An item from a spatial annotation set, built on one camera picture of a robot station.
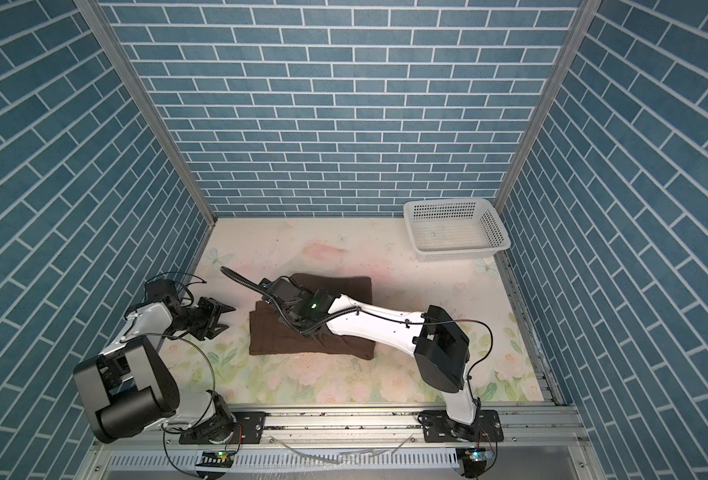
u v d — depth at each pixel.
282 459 0.71
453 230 1.20
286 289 0.60
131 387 0.43
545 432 0.76
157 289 0.70
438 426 0.74
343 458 0.71
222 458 0.72
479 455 0.71
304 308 0.57
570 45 0.76
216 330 0.80
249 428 0.74
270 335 0.87
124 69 0.79
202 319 0.78
